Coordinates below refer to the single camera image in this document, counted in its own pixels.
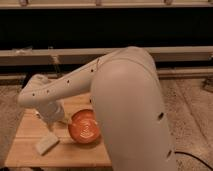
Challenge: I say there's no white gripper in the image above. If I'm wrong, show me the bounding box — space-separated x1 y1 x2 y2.
37 101 65 131

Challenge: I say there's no white sponge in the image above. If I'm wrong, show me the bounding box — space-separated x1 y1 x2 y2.
35 133 59 155

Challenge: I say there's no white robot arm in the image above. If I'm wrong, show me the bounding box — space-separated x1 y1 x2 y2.
18 47 177 171

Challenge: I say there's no wooden table board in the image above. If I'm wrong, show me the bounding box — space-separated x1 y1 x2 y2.
4 92 113 168

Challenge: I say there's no orange bowl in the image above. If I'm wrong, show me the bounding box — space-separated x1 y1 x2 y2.
68 109 100 144

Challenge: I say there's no black cable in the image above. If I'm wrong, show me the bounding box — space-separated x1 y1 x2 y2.
174 151 213 171

